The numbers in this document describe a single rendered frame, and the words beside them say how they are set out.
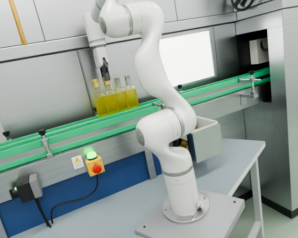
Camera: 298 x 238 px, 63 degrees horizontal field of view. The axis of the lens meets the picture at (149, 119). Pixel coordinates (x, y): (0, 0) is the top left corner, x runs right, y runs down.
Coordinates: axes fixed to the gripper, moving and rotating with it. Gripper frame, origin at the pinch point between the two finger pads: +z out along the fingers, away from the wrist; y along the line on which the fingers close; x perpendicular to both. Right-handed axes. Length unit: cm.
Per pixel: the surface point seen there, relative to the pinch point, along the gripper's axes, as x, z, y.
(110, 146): -10.1, 32.3, 15.3
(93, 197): -24, 55, 13
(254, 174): 72, 79, 23
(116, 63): 10.9, -5.1, -12.2
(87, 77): -7.0, -1.1, -12.2
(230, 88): 79, 25, 3
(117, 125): -3.8, 23.8, 13.1
